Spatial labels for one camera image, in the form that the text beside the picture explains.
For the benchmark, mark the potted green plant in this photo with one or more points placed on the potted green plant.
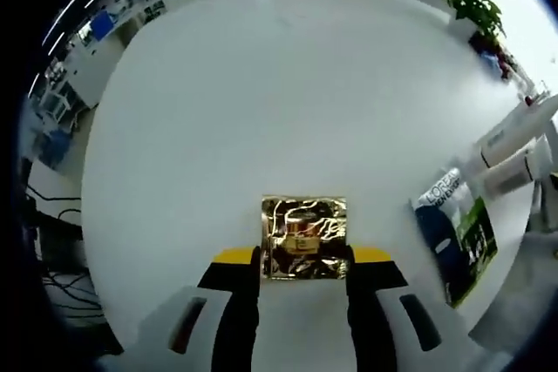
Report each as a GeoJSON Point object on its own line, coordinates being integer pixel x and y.
{"type": "Point", "coordinates": [473, 2]}

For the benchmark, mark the white skincare tube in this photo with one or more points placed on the white skincare tube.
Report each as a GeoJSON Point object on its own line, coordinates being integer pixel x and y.
{"type": "Point", "coordinates": [523, 128]}

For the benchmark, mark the blue plastic box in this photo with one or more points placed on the blue plastic box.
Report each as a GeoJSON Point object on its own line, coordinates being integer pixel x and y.
{"type": "Point", "coordinates": [101, 27]}

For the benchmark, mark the white office cabinet row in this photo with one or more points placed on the white office cabinet row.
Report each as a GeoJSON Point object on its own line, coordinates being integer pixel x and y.
{"type": "Point", "coordinates": [78, 71]}

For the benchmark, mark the white short tube pair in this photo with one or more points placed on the white short tube pair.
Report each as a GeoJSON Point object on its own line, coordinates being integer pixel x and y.
{"type": "Point", "coordinates": [505, 173]}

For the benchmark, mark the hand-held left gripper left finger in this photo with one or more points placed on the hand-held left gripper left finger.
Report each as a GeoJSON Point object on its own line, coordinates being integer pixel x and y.
{"type": "Point", "coordinates": [174, 337]}

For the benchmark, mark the dark blue skincare sachet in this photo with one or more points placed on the dark blue skincare sachet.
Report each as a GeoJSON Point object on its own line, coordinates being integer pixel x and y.
{"type": "Point", "coordinates": [438, 237]}

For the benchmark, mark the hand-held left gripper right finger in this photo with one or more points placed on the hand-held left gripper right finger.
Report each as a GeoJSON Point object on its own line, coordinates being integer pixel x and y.
{"type": "Point", "coordinates": [392, 337]}

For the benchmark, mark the gold foil skincare sachet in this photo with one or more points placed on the gold foil skincare sachet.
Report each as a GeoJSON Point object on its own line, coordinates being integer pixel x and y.
{"type": "Point", "coordinates": [305, 232]}

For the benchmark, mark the small clear cap skincare bottle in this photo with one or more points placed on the small clear cap skincare bottle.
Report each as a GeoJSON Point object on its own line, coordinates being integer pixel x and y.
{"type": "Point", "coordinates": [497, 155]}

